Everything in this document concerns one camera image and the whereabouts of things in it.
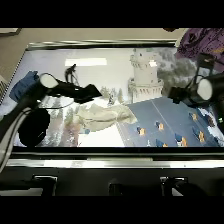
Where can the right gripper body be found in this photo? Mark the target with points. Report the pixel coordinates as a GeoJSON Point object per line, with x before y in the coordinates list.
{"type": "Point", "coordinates": [176, 95]}

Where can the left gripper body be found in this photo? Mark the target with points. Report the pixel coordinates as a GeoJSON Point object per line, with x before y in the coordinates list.
{"type": "Point", "coordinates": [85, 93]}

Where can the white garment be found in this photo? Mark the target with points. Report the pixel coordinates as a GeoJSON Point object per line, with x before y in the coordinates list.
{"type": "Point", "coordinates": [103, 117]}

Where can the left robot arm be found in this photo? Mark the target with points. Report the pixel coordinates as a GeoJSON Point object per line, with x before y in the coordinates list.
{"type": "Point", "coordinates": [20, 115]}

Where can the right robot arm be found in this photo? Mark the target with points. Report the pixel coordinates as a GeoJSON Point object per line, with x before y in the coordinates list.
{"type": "Point", "coordinates": [204, 90]}

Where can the purple garment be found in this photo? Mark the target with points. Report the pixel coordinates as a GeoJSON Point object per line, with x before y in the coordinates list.
{"type": "Point", "coordinates": [203, 41]}

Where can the black garment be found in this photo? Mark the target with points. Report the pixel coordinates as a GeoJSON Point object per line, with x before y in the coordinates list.
{"type": "Point", "coordinates": [33, 128]}

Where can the blue garment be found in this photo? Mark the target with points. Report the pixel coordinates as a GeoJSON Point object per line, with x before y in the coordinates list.
{"type": "Point", "coordinates": [22, 86]}

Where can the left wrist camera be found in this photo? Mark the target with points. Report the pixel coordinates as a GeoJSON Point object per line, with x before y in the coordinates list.
{"type": "Point", "coordinates": [70, 70]}

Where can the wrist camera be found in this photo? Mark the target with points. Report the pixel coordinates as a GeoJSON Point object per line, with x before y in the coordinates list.
{"type": "Point", "coordinates": [70, 70]}
{"type": "Point", "coordinates": [205, 61]}

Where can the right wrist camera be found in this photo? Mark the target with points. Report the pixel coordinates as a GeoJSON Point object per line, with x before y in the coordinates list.
{"type": "Point", "coordinates": [205, 61]}

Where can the silver frame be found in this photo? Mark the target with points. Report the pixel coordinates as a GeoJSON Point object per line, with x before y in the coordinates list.
{"type": "Point", "coordinates": [100, 163]}

